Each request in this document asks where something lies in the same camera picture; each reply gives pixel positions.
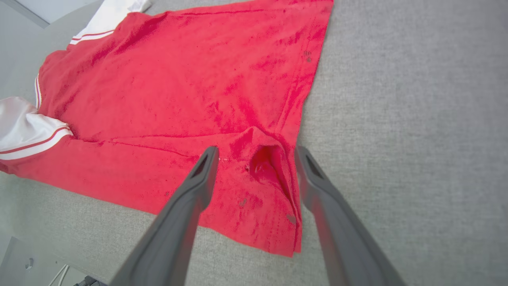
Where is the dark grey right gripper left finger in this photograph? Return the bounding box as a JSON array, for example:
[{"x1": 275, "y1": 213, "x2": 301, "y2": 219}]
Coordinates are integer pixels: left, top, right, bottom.
[{"x1": 109, "y1": 146, "x2": 219, "y2": 286}]

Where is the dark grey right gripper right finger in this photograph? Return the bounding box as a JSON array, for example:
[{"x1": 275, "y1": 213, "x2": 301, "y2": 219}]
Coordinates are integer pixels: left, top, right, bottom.
[{"x1": 294, "y1": 145, "x2": 406, "y2": 286}]

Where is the red shirt with white sleeves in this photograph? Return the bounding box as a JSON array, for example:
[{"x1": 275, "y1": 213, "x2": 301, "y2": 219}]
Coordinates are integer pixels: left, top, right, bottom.
[{"x1": 0, "y1": 0, "x2": 334, "y2": 257}]

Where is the white cable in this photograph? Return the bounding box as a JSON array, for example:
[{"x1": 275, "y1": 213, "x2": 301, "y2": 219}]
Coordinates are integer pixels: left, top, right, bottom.
[{"x1": 48, "y1": 265, "x2": 70, "y2": 286}]

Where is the grey wall trim strip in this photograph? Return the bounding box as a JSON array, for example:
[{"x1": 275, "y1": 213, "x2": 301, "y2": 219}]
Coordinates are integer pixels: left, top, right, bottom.
[{"x1": 3, "y1": 0, "x2": 50, "y2": 29}]

